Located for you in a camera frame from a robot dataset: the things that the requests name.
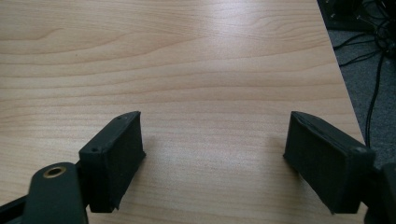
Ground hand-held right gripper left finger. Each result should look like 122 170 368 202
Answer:
78 110 147 214

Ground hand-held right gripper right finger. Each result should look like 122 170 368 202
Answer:
282 110 376 215

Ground black equipment base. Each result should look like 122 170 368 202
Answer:
317 0 377 32

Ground black cable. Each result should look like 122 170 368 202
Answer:
364 52 386 148

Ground tangle of black cables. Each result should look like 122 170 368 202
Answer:
332 0 396 67

